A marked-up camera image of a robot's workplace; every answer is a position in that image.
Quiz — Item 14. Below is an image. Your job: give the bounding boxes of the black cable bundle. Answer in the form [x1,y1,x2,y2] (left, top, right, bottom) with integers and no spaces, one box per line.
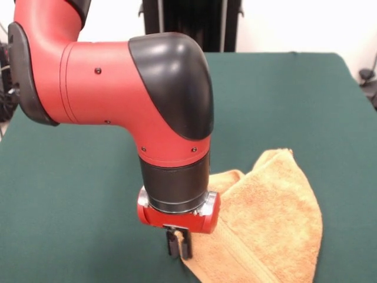
[0,58,21,123]

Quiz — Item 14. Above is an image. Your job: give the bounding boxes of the dark green table cloth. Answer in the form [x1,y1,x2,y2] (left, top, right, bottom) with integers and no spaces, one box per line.
[0,52,377,283]

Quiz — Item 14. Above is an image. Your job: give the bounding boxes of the black equipment base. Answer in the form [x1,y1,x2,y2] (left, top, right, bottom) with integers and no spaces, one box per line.
[365,85,377,112]

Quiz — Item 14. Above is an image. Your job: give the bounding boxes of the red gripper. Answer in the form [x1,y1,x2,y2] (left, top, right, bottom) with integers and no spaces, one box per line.
[137,186,221,261]

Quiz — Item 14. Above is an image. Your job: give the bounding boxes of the orange terry towel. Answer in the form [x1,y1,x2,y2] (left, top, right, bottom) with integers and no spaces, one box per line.
[176,149,323,283]

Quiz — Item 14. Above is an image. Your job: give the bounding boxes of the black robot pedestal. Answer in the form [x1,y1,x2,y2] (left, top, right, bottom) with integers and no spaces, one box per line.
[142,0,245,54]

